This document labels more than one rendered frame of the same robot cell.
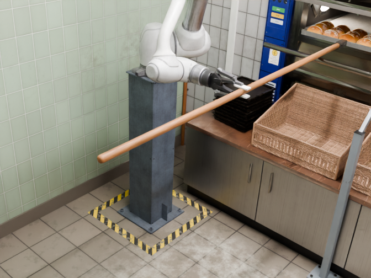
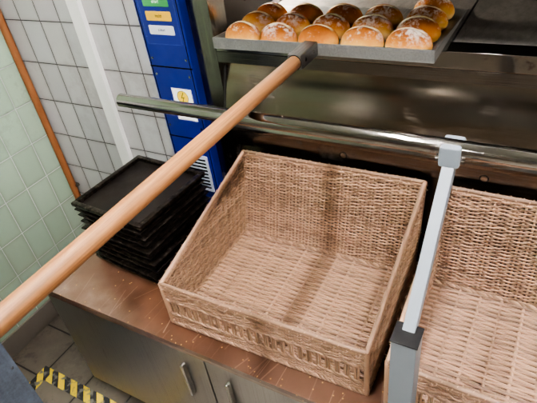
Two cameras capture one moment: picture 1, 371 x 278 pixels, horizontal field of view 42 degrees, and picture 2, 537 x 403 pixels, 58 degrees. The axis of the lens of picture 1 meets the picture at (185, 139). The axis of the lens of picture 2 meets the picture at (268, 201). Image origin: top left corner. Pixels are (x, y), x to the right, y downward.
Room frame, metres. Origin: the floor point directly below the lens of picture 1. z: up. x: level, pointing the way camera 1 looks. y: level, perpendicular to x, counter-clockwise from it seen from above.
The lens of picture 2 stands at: (1.64, -0.60, 1.58)
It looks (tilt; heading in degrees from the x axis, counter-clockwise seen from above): 36 degrees down; 354
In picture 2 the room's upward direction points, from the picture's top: 8 degrees counter-clockwise
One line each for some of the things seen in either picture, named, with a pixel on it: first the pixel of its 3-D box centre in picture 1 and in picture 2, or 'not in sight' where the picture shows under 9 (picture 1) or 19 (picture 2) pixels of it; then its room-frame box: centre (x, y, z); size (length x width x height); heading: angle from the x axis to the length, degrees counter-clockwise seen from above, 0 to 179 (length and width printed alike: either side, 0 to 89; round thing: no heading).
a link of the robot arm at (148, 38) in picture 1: (155, 43); not in sight; (2.60, 0.19, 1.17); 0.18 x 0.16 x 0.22; 109
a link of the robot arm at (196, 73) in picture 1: (200, 75); not in sight; (2.09, -0.05, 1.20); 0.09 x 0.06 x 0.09; 141
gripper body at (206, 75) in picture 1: (213, 80); not in sight; (2.04, -0.11, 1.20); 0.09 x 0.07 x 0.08; 51
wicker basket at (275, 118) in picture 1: (313, 127); (295, 253); (2.57, -0.75, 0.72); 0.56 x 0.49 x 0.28; 51
